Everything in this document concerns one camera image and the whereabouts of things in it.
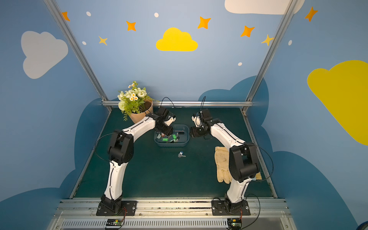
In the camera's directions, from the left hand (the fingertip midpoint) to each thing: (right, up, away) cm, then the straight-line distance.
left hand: (169, 129), depth 101 cm
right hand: (+18, -1, -8) cm, 20 cm away
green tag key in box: (-3, -7, 0) cm, 8 cm away
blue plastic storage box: (+10, -9, 0) cm, 13 cm away
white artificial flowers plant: (-20, +17, -21) cm, 33 cm away
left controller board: (-25, -46, -30) cm, 60 cm away
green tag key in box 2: (+3, -6, +3) cm, 7 cm away
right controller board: (+37, -48, -29) cm, 67 cm away
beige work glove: (+36, -19, -8) cm, 42 cm away
